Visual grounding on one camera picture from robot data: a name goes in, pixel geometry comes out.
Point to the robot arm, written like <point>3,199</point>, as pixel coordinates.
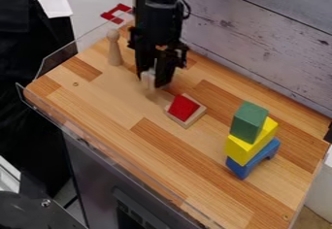
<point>157,3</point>

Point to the wooden square tile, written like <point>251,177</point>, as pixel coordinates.
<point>190,122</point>

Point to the green cube block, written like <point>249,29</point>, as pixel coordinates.
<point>248,121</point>

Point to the red triangle block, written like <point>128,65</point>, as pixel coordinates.
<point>183,107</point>

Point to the blue arch block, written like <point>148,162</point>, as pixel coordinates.
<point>253,165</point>

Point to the red square marker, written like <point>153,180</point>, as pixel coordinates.
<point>116,13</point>

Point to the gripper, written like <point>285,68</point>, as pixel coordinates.
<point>151,43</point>

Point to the yellow block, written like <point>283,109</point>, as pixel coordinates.
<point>246,150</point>

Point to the wooden peg figure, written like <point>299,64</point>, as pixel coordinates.
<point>114,50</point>

